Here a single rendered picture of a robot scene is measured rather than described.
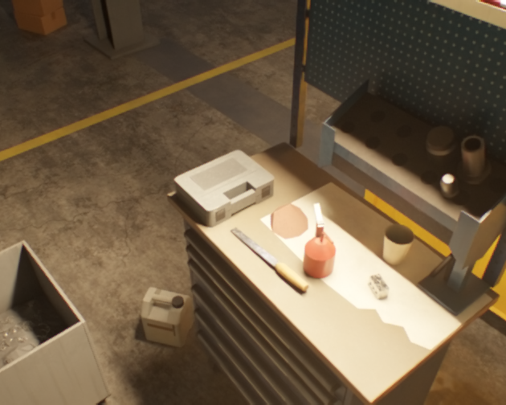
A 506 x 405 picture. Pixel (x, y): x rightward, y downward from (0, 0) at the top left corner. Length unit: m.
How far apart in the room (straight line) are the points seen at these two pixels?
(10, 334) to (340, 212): 1.40
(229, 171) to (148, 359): 1.09
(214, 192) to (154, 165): 1.86
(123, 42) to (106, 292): 2.74
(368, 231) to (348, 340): 0.40
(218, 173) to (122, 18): 3.32
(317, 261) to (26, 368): 1.05
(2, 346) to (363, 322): 1.45
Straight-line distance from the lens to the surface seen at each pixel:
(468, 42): 1.33
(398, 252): 1.49
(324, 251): 1.40
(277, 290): 1.43
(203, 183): 1.64
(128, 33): 4.93
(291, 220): 1.58
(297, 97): 1.80
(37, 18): 5.45
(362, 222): 1.64
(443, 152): 1.31
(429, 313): 1.45
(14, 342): 2.29
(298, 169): 1.81
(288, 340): 1.45
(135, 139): 3.72
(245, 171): 1.68
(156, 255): 2.85
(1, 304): 2.44
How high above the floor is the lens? 2.06
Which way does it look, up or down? 41 degrees down
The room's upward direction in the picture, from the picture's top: straight up
